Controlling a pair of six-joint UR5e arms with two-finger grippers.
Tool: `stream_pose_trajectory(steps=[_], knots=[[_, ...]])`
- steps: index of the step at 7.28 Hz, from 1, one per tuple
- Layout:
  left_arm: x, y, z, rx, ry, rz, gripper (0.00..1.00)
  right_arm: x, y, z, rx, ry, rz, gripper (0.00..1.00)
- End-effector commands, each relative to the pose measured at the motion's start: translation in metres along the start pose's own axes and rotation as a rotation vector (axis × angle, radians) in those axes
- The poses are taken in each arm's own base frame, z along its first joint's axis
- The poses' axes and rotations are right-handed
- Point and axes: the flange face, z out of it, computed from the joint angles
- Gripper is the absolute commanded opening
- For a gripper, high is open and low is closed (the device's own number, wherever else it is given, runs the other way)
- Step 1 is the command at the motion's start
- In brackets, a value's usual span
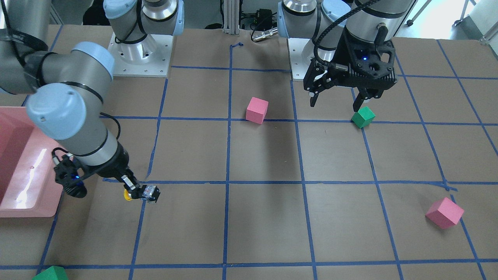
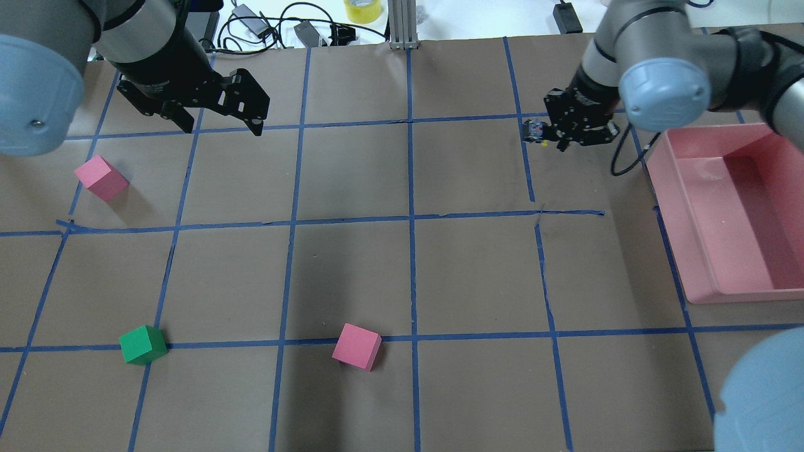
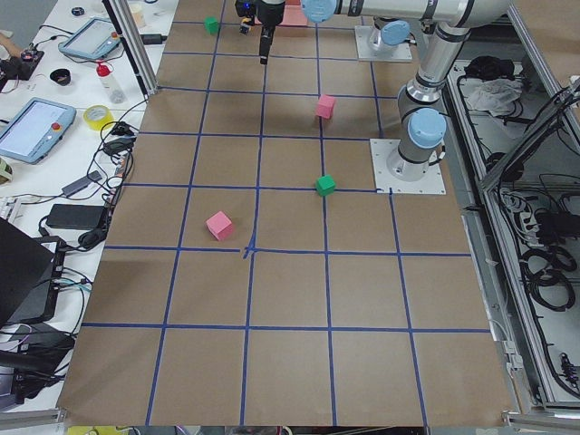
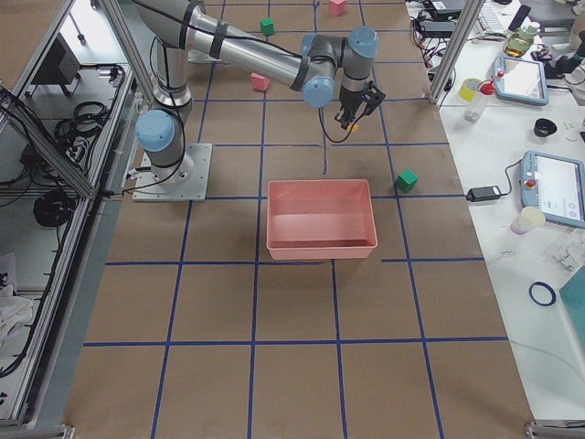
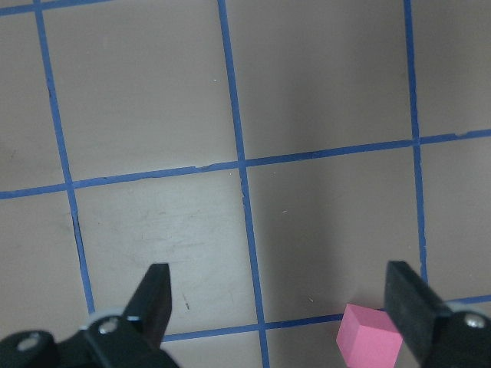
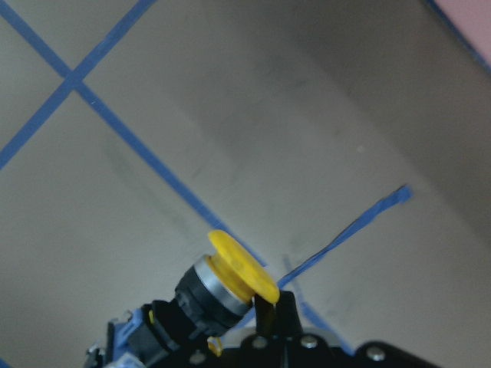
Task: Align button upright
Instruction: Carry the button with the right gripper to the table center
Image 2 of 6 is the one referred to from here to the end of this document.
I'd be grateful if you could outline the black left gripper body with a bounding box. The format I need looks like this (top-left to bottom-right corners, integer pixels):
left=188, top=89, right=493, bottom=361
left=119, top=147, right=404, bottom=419
left=115, top=30, right=224, bottom=116

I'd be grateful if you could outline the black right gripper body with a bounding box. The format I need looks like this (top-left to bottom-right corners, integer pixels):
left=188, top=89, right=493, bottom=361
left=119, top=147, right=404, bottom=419
left=545, top=82, right=621, bottom=146

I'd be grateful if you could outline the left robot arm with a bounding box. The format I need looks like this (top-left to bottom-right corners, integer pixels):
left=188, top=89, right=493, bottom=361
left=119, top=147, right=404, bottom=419
left=1, top=1, right=270, bottom=156

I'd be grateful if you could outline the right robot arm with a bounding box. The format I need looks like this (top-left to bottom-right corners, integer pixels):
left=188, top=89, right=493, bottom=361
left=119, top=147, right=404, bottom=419
left=521, top=1, right=802, bottom=305

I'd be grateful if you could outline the black power adapter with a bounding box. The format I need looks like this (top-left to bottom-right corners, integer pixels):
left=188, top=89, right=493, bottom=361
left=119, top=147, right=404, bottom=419
left=552, top=1, right=584, bottom=35

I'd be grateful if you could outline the pink cube far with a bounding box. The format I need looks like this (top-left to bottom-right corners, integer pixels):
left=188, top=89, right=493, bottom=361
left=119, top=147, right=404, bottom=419
left=73, top=155, right=130, bottom=202

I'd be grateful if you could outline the yellow tape roll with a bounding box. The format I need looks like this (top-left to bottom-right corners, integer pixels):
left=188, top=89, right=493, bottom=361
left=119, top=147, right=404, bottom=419
left=344, top=0, right=383, bottom=25

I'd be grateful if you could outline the pink plastic bin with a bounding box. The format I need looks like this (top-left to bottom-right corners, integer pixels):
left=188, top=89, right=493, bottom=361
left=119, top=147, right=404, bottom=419
left=647, top=123, right=803, bottom=304

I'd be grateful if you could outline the green cube near base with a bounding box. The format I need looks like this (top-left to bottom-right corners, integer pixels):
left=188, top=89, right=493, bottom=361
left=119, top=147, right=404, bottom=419
left=119, top=325, right=168, bottom=366

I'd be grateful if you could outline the pink cube near base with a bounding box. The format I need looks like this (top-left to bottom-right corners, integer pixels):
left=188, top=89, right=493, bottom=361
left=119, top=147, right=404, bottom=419
left=331, top=323, right=383, bottom=372

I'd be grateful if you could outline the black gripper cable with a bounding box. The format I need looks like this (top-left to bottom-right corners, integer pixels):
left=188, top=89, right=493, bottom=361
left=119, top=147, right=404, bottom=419
left=611, top=122, right=660, bottom=178

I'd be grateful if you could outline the aluminium frame post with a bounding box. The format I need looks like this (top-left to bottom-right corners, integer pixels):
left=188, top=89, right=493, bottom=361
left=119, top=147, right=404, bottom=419
left=387, top=0, right=420, bottom=50

